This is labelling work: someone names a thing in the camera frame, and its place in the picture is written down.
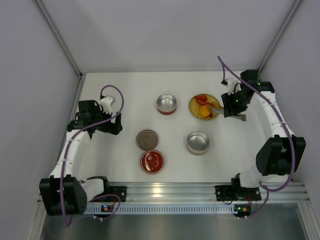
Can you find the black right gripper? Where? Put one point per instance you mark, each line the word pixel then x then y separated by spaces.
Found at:
pixel 230 106

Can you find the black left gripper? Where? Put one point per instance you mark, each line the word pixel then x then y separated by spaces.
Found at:
pixel 114 124

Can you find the steel tongs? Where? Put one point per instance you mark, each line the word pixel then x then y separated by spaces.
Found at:
pixel 213 108

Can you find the orange round fruit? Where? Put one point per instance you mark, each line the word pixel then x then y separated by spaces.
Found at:
pixel 205 112

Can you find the red round lid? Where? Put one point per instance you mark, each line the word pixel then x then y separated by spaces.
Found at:
pixel 152 161

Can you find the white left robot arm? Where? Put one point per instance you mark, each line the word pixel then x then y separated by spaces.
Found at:
pixel 61 192

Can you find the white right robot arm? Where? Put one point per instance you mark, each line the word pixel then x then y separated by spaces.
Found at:
pixel 282 151

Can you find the round bamboo plate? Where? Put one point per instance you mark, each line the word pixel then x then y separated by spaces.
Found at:
pixel 194 107

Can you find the beige round lid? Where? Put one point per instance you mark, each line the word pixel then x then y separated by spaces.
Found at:
pixel 147 140

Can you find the beige-banded steel container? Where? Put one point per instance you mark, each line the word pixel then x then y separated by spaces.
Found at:
pixel 197 143

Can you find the red-banded steel container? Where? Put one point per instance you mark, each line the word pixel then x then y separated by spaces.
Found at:
pixel 166 104

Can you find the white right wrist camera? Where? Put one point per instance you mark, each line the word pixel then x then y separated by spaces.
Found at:
pixel 233 85

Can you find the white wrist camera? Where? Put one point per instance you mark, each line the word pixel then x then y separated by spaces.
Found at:
pixel 107 102
pixel 233 85

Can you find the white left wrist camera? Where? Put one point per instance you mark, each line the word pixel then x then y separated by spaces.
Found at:
pixel 107 102

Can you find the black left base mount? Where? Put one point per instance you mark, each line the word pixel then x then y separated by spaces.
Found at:
pixel 119 190

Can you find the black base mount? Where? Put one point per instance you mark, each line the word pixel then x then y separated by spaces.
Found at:
pixel 119 190
pixel 229 193

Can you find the aluminium rail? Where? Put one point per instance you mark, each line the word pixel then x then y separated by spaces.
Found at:
pixel 170 193

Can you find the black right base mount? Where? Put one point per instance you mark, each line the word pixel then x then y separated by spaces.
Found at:
pixel 229 193

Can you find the slotted cable duct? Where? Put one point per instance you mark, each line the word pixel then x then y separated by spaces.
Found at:
pixel 166 209

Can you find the right aluminium frame post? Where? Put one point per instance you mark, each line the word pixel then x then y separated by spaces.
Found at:
pixel 280 32

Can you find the aluminium frame post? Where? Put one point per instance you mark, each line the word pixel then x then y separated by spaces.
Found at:
pixel 280 32
pixel 39 4

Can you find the left aluminium frame post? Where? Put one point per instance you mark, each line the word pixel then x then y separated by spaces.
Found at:
pixel 39 4

